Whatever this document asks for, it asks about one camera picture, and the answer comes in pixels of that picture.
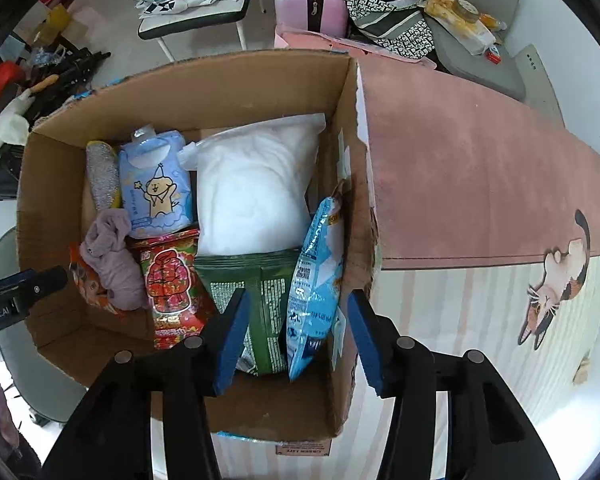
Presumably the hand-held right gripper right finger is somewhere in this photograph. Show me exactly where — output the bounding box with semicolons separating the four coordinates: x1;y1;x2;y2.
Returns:
347;290;558;480

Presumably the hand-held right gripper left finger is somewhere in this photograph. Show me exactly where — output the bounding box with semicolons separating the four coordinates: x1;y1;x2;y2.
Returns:
40;287;252;480

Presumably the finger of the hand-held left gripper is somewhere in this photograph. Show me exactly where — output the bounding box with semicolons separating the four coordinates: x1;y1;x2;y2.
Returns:
10;266;83;313

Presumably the orange snack packet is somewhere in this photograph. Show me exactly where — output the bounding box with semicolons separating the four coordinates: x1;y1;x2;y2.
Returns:
69;244;126;317

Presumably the green snack packet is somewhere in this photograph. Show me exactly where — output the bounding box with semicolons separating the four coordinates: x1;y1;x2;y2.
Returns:
194;249;301;376

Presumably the purple sock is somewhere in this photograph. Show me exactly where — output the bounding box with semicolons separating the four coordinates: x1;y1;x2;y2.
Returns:
79;208;151;311

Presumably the red snack packet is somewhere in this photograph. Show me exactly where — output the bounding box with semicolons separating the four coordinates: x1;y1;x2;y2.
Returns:
130;228;216;351

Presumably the light blue snack packet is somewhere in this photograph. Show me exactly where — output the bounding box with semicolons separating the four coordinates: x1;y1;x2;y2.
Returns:
286;196;346;382

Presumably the silver and yellow packet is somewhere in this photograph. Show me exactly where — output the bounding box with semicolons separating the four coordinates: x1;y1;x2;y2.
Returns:
86;140;122;211

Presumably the blue cartoon tissue packet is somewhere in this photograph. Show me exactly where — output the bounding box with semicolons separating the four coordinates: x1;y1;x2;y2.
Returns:
118;129;197;239

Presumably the white plastic bag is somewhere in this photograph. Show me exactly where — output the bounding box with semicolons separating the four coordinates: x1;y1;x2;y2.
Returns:
178;112;327;256

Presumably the cardboard box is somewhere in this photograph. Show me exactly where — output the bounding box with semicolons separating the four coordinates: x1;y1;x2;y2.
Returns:
16;49;379;442

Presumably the grey round chair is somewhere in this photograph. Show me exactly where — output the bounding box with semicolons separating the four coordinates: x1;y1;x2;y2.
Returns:
0;227;88;423

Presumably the white goose plush toy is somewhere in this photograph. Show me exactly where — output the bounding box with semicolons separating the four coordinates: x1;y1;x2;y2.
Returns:
0;74;61;171

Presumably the black tripod pile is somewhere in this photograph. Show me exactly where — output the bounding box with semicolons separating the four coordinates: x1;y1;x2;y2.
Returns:
10;47;112;116

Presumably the yellow shopping bag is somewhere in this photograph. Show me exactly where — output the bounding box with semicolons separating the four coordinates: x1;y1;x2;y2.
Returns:
45;7;73;33

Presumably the grey cushioned chair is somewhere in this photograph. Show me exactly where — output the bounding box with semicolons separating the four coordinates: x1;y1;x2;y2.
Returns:
427;0;526;101

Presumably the flat pink pad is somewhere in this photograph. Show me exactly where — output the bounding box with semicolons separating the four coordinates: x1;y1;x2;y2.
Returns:
275;30;438;70

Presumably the white board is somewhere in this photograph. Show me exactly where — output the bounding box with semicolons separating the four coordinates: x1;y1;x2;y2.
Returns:
514;44;565;128

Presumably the white cloth with black print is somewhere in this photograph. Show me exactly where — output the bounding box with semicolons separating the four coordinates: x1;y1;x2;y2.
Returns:
135;0;256;18

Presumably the white tissue pack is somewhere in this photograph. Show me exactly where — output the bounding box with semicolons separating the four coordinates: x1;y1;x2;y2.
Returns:
455;17;496;56

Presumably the black and white patterned bag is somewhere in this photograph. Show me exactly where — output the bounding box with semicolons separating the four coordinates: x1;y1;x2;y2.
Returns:
339;0;443;56

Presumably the yellow plastic bag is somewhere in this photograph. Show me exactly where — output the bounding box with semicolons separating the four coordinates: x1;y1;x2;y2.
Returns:
424;0;468;36

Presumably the tape roll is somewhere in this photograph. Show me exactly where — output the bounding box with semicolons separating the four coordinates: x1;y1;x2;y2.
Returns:
452;0;481;23

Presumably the white frame chair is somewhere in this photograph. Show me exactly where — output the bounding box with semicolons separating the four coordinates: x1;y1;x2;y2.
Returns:
138;0;256;61

